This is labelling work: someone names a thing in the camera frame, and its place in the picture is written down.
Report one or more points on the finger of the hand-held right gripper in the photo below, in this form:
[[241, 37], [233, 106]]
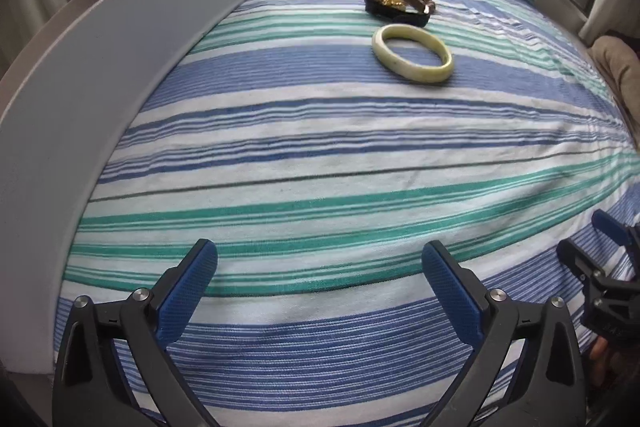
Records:
[[612, 229], [580, 259]]

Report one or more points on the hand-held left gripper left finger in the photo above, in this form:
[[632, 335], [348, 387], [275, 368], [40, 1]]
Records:
[[187, 289]]

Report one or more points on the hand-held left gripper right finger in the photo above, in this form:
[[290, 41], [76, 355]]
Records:
[[450, 297]]

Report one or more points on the white cardboard box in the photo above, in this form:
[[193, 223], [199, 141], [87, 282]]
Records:
[[75, 97]]

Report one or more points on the cream jade bangle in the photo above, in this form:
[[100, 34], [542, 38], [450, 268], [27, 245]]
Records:
[[415, 69]]

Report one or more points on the person's right hand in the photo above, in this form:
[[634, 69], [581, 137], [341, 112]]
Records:
[[600, 357]]

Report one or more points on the beige cushion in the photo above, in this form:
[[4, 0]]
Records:
[[617, 72]]

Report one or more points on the striped bed sheet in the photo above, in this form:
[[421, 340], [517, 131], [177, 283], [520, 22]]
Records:
[[325, 187]]

